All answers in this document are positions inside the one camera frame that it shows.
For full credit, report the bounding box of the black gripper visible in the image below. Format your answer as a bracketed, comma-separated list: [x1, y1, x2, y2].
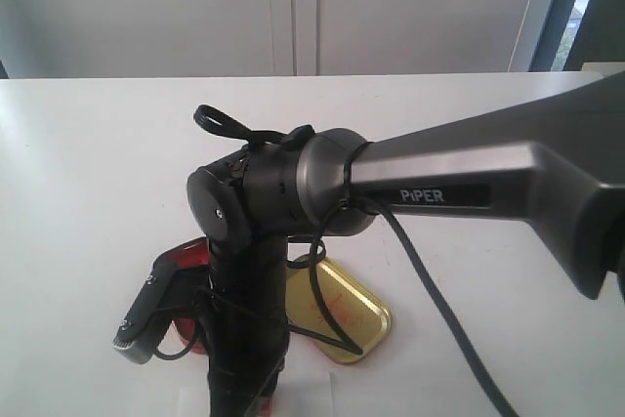
[194, 299, 294, 417]

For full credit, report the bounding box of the red ink pad tin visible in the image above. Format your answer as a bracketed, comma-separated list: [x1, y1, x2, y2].
[153, 237, 210, 361]

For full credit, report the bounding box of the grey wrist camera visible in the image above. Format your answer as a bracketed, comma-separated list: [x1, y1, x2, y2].
[112, 261, 178, 364]

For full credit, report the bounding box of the white cabinet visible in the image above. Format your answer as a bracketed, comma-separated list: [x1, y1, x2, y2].
[1, 0, 552, 78]

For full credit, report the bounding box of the gold tin lid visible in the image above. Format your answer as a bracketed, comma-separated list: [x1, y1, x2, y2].
[286, 259, 392, 365]

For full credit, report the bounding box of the white paper sheet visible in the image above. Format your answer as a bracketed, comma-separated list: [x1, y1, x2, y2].
[174, 372, 334, 417]

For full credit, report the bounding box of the red plastic stamp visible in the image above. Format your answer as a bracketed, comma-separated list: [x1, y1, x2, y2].
[253, 393, 273, 417]

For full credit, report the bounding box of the black cable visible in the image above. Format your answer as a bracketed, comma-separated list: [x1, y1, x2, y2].
[307, 196, 509, 417]

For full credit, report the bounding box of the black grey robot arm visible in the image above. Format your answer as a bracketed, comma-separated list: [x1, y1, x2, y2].
[187, 74, 624, 416]

